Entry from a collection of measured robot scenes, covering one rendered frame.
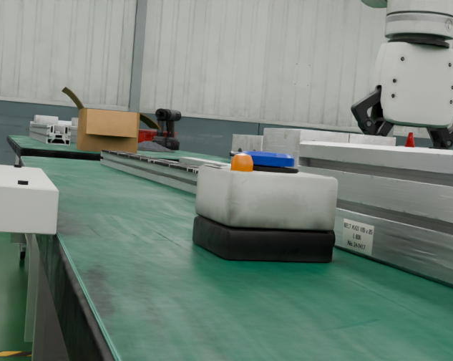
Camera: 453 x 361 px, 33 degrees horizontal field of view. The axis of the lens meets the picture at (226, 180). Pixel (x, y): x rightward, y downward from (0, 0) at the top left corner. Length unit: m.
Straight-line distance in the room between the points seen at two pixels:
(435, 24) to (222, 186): 0.50
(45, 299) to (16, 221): 1.34
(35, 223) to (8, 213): 0.02
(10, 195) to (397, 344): 0.33
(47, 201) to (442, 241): 0.28
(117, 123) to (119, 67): 8.98
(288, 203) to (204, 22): 11.54
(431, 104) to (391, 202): 0.43
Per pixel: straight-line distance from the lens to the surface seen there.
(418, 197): 0.53
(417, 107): 0.97
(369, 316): 0.39
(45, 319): 1.93
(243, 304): 0.39
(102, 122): 2.77
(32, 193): 0.58
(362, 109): 0.95
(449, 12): 0.98
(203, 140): 11.94
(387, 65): 0.97
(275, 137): 0.75
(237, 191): 0.51
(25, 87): 11.59
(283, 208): 0.53
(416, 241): 0.53
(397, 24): 0.97
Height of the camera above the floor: 0.86
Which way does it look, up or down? 3 degrees down
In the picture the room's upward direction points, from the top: 5 degrees clockwise
